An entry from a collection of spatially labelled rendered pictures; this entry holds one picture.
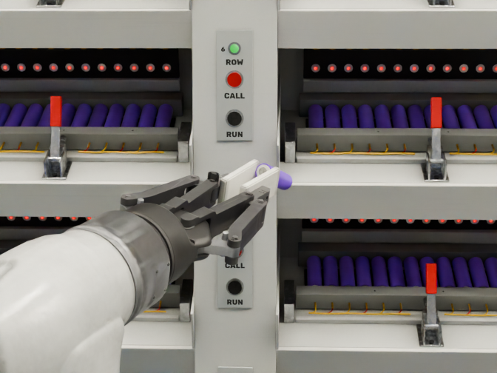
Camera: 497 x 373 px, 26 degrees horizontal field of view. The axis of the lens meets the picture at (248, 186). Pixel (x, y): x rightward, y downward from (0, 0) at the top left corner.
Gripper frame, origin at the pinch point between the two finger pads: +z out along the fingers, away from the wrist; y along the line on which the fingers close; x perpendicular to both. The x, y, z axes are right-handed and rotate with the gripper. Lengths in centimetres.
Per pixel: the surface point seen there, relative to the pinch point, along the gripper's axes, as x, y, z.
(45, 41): 6.7, -29.4, 3.3
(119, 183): -7.1, -17.8, 3.6
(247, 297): -17.4, -1.9, 8.0
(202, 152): -2.2, -10.5, 8.4
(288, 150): -2.0, -3.6, 16.4
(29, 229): -21.7, -35.3, 10.0
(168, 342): -24.7, -9.2, 4.0
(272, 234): -10.0, -1.3, 10.6
